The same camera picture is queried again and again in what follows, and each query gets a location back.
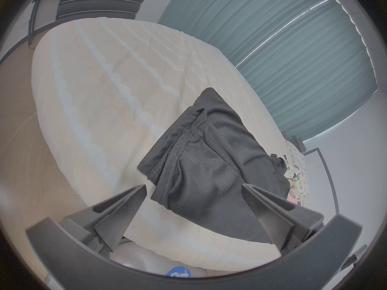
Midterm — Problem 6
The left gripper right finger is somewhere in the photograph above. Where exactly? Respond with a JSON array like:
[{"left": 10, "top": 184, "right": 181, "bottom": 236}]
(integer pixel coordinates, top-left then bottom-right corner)
[{"left": 241, "top": 183, "right": 325, "bottom": 251}]

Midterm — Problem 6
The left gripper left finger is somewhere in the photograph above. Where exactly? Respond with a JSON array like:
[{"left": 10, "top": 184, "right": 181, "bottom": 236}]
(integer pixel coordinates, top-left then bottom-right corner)
[{"left": 62, "top": 184, "right": 148, "bottom": 253}]

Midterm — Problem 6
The black T-shirt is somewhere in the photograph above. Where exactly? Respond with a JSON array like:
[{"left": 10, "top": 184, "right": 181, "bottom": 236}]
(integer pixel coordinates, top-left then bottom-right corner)
[{"left": 137, "top": 87, "right": 292, "bottom": 244}]

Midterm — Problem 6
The bed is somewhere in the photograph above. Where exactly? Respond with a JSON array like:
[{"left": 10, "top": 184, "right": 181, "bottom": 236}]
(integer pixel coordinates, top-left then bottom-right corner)
[{"left": 30, "top": 17, "right": 340, "bottom": 279}]

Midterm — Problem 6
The white printed pyjama top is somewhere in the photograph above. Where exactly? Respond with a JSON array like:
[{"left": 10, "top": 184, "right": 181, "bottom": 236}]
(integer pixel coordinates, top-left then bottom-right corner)
[{"left": 284, "top": 154, "right": 311, "bottom": 199}]

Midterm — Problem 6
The white printed pillow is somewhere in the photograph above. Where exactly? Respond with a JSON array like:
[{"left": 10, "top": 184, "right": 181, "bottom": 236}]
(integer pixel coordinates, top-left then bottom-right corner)
[{"left": 285, "top": 139, "right": 305, "bottom": 160}]

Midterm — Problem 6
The grey bedside table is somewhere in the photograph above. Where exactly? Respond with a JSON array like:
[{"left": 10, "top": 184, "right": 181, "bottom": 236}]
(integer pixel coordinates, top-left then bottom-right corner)
[{"left": 282, "top": 131, "right": 305, "bottom": 154}]

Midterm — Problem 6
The blue-green curtain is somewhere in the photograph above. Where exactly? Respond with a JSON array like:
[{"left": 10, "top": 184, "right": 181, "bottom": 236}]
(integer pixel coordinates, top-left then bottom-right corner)
[
  {"left": 236, "top": 0, "right": 380, "bottom": 143},
  {"left": 157, "top": 0, "right": 336, "bottom": 69}
]

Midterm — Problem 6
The black chest of drawers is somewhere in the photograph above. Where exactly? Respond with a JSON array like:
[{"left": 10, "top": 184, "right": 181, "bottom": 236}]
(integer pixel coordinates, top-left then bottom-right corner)
[{"left": 27, "top": 0, "right": 147, "bottom": 46}]

